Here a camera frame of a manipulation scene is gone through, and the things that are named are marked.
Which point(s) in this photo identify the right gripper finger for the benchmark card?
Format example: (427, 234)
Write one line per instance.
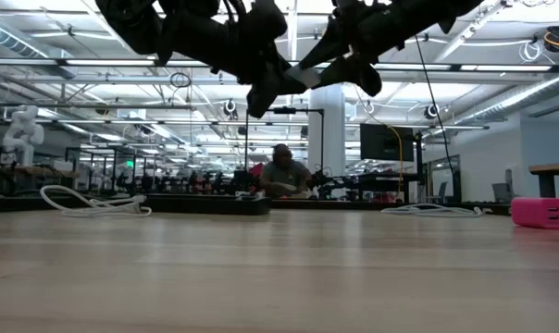
(358, 74)
(328, 51)

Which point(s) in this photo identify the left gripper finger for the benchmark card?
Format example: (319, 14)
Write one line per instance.
(289, 85)
(261, 99)

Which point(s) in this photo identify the black power strip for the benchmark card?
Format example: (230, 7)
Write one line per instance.
(205, 205)

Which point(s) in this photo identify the pink USB charger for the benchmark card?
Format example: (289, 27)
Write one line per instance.
(538, 213)

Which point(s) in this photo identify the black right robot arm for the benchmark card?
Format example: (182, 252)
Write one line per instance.
(437, 14)

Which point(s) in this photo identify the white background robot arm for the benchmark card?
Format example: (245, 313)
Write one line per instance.
(22, 129)

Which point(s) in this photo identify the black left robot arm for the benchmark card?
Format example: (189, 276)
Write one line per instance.
(136, 23)

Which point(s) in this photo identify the black monitor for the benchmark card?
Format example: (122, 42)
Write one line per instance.
(383, 143)

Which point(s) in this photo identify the person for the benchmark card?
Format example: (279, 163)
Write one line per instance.
(284, 176)

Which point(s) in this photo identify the black monitor pole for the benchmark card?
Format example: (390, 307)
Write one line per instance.
(419, 162)

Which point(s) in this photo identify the grey chair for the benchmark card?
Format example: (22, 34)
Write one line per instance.
(501, 192)

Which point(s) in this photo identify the wooden background table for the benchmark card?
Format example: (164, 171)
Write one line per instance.
(552, 167)

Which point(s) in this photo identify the wooden workbench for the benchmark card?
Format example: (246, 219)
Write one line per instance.
(29, 172)

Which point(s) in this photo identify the black table frame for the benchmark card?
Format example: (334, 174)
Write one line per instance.
(353, 205)

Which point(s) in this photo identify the silver ventilation duct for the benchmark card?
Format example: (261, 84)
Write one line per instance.
(515, 99)
(6, 39)

